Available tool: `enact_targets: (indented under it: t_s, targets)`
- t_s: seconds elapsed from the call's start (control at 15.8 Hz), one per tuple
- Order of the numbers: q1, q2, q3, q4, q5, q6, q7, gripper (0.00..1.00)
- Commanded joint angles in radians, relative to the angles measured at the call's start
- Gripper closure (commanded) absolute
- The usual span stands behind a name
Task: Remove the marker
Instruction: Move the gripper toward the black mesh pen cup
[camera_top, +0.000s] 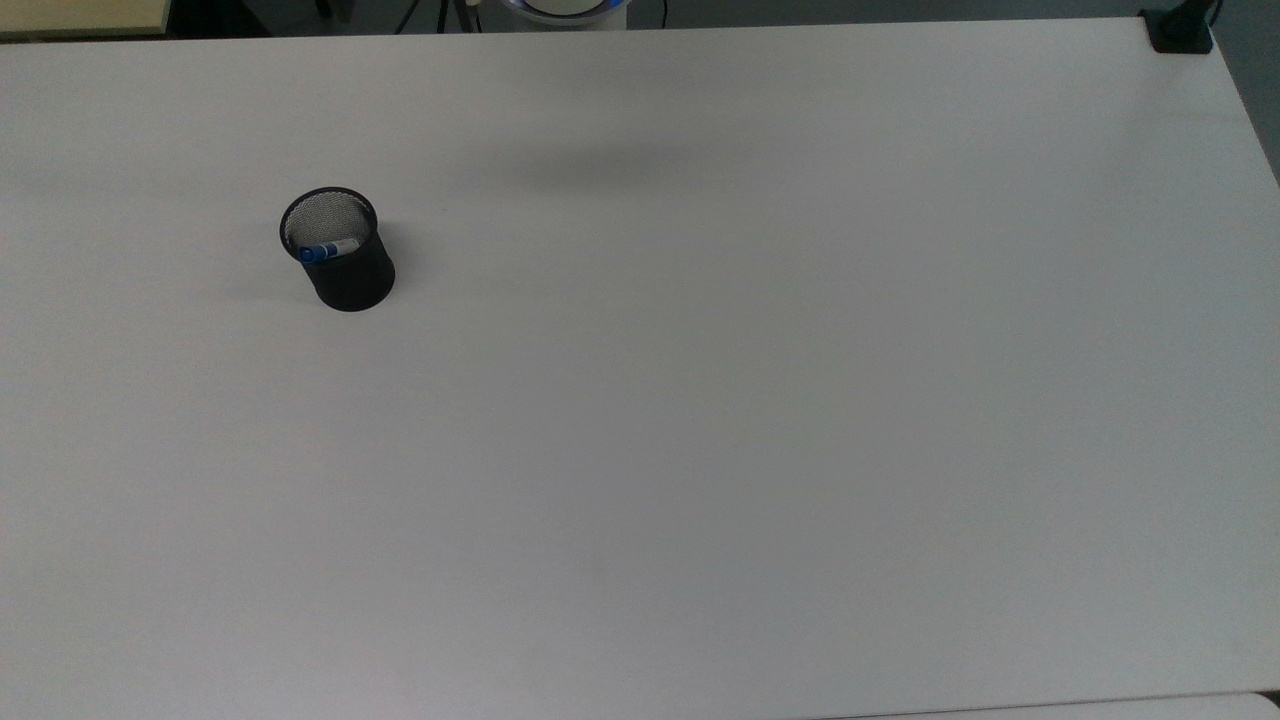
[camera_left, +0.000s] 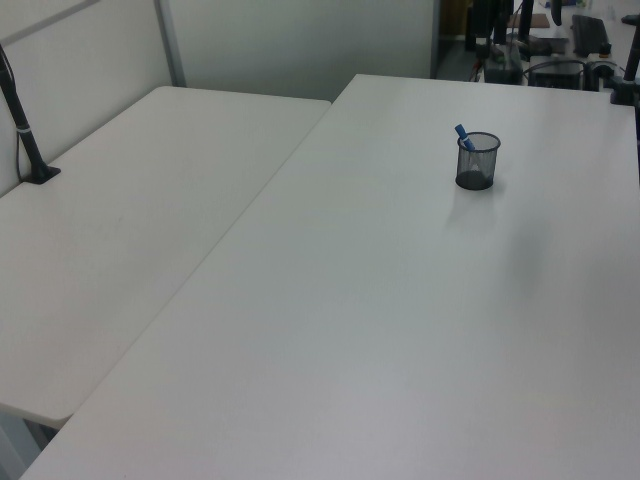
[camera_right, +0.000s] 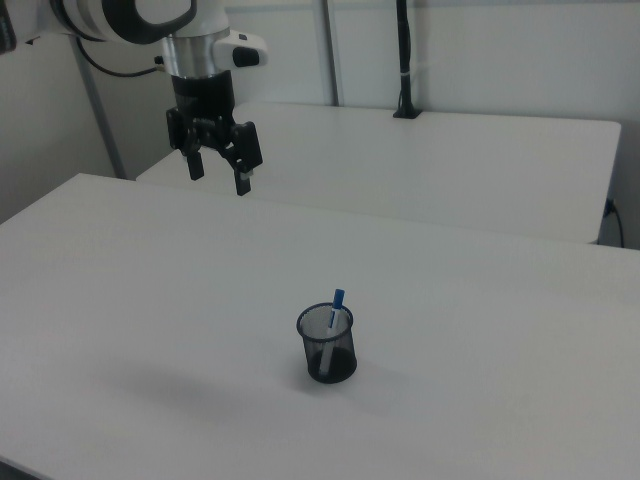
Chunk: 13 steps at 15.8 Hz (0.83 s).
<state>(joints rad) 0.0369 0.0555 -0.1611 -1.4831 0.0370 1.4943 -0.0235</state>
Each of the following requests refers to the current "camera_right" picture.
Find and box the black clamp-mounted pole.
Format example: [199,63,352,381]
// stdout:
[392,0,424,120]

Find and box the black flat panel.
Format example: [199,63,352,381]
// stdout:
[0,0,19,54]

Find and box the black robot wrist cable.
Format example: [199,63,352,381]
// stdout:
[74,37,165,79]

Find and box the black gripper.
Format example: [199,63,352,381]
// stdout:
[165,70,265,197]

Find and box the white side table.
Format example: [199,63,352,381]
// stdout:
[135,102,623,246]

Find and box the blue capped white marker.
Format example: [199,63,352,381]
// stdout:
[319,288,347,376]

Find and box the black wall power cable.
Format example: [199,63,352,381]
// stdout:
[602,197,626,249]

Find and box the grey wall partition post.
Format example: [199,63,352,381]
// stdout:
[317,0,346,107]

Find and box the black mesh pen cup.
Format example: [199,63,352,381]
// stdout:
[295,302,359,385]

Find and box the grey aluminium frame post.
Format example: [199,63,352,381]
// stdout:
[74,38,127,180]

